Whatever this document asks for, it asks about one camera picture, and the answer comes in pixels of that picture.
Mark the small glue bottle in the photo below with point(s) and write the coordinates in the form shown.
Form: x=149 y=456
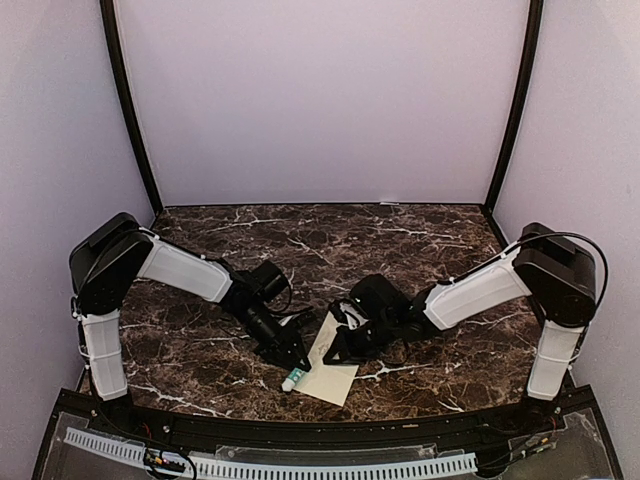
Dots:
x=293 y=378

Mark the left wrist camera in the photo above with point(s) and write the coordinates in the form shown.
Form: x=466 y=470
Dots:
x=268 y=282

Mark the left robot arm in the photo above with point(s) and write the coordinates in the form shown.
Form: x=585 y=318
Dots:
x=123 y=268

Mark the black corner frame post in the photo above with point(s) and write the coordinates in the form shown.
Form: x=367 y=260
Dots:
x=525 y=70
x=123 y=89

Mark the black corner frame post right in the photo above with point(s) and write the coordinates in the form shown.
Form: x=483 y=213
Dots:
x=525 y=70

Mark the black corner frame post left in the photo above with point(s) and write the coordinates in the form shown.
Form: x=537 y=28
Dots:
x=123 y=89

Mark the black front rail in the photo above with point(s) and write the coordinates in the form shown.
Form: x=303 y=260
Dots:
x=485 y=429

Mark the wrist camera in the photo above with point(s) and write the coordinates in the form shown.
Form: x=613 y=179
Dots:
x=268 y=282
x=369 y=300

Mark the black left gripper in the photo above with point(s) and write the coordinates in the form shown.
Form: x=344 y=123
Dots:
x=282 y=346

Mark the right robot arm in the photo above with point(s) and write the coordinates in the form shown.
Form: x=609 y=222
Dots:
x=563 y=276

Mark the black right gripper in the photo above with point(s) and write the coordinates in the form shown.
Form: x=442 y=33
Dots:
x=349 y=354

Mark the cream envelope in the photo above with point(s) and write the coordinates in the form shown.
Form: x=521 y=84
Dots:
x=329 y=383

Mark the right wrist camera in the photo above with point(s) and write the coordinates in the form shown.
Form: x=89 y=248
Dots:
x=369 y=300

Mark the white slotted cable duct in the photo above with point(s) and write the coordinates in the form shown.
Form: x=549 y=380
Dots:
x=252 y=463

